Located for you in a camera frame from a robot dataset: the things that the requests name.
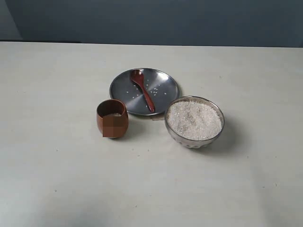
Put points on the glass bowl of rice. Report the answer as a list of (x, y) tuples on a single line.
[(193, 121)]

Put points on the round steel plate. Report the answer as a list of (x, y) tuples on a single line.
[(162, 89)]

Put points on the brown wooden cup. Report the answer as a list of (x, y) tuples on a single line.
[(112, 118)]

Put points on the dark red wooden spoon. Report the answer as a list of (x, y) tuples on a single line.
[(137, 77)]

